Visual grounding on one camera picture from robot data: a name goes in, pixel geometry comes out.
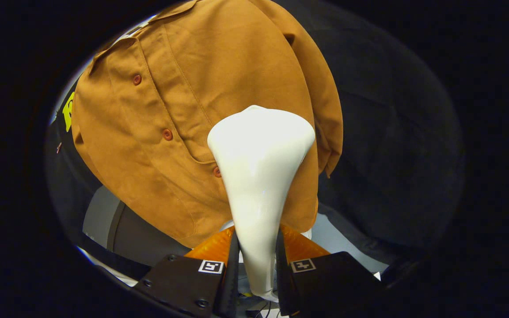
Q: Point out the grey cabinet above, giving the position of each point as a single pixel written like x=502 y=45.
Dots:
x=148 y=238

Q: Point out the small red clip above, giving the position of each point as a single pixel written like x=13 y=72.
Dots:
x=58 y=147

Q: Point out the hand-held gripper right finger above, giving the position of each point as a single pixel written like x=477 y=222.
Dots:
x=334 y=282

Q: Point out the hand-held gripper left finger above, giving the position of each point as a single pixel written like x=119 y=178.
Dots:
x=184 y=282

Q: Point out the white garment steamer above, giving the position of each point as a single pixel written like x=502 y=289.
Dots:
x=259 y=176

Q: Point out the orange button-up shirt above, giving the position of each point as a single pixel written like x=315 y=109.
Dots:
x=157 y=132

